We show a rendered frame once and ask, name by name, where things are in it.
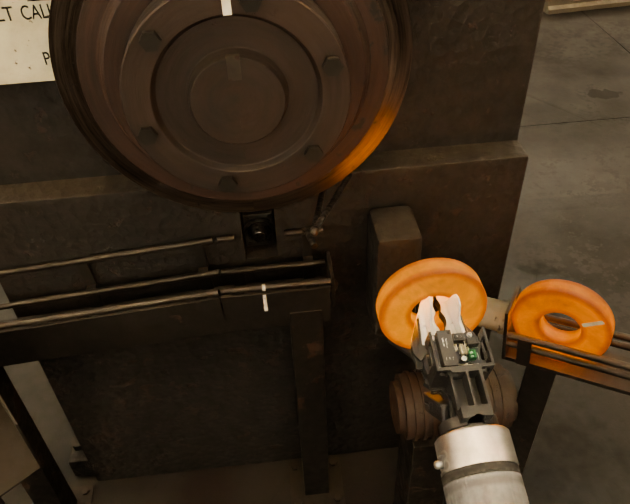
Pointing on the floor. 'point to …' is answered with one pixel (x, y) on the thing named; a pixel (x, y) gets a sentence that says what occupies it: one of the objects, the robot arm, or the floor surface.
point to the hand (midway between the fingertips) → (432, 296)
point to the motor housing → (410, 387)
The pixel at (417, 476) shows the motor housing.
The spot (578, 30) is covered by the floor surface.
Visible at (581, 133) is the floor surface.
